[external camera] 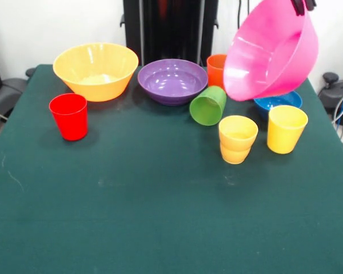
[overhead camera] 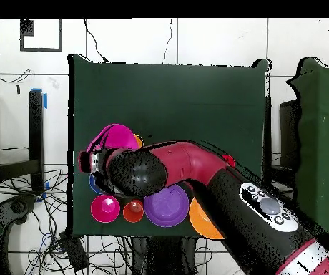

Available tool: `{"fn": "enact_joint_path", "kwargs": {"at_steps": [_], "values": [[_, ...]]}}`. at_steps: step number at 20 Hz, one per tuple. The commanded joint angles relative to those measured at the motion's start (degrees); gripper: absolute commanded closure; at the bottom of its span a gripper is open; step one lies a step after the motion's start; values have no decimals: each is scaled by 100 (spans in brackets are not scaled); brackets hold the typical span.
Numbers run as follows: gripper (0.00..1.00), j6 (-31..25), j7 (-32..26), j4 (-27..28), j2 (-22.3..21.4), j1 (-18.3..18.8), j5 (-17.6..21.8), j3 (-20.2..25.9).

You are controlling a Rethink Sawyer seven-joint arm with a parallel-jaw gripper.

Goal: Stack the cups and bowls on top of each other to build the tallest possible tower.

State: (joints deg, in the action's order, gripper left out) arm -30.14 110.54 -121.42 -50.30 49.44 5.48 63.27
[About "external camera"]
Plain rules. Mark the short orange cup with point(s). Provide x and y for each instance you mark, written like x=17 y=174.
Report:
x=235 y=157

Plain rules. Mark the dark green table cloth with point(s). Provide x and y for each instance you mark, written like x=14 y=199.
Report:
x=160 y=214

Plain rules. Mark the tall yellow cup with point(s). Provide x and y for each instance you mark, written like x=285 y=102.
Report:
x=286 y=137

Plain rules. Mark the dark orange cup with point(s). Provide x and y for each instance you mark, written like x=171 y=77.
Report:
x=215 y=71

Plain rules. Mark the black chair base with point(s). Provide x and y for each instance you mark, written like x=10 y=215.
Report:
x=331 y=94
x=8 y=91

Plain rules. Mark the purple bowl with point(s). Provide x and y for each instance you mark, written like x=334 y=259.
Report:
x=171 y=80

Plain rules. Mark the short yellow cup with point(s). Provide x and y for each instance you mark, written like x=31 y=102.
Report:
x=237 y=134

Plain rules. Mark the blue bowl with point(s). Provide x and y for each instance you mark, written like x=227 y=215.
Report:
x=286 y=102

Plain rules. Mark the green cup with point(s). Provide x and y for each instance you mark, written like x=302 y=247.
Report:
x=205 y=111

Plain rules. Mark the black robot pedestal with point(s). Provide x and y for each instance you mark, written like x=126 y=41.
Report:
x=171 y=28

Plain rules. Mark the large orange bowl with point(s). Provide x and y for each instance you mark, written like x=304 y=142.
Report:
x=97 y=91

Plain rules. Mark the red cup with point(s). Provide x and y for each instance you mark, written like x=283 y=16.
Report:
x=70 y=125

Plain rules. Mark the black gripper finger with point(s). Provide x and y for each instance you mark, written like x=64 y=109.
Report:
x=299 y=7
x=310 y=4

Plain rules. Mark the large pink bowl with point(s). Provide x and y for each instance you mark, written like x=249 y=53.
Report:
x=274 y=57

